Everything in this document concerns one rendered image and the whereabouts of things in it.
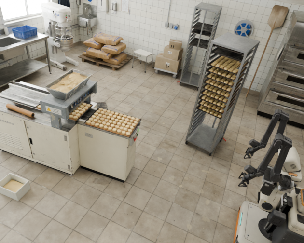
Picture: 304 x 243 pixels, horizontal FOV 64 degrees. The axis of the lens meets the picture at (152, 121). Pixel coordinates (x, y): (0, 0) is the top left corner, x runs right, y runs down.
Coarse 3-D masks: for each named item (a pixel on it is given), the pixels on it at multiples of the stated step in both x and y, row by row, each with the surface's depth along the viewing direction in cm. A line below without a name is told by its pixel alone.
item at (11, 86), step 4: (8, 84) 344; (12, 84) 344; (12, 88) 346; (16, 88) 343; (20, 88) 341; (24, 88) 340; (28, 92) 340; (32, 92) 338; (36, 92) 335; (40, 92) 336; (40, 96) 338; (44, 96) 335; (92, 108) 320; (96, 108) 320
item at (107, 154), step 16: (80, 128) 303; (80, 144) 320; (96, 144) 310; (112, 144) 301; (128, 144) 295; (80, 160) 338; (96, 160) 327; (112, 160) 317; (128, 160) 317; (112, 176) 340
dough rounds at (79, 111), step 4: (84, 104) 322; (88, 104) 323; (40, 108) 306; (76, 108) 313; (80, 108) 312; (84, 108) 315; (76, 112) 306; (80, 112) 306; (72, 116) 297; (76, 116) 298
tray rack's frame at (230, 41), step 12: (228, 36) 340; (240, 36) 348; (228, 48) 305; (240, 48) 302; (252, 48) 312; (252, 60) 355; (228, 120) 419; (204, 132) 432; (204, 144) 405; (216, 144) 409
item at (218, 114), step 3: (201, 105) 385; (231, 105) 396; (201, 108) 373; (204, 108) 374; (207, 108) 379; (228, 108) 386; (207, 111) 368; (210, 111) 373; (213, 111) 370; (213, 114) 367; (216, 114) 364; (219, 114) 367; (219, 117) 362
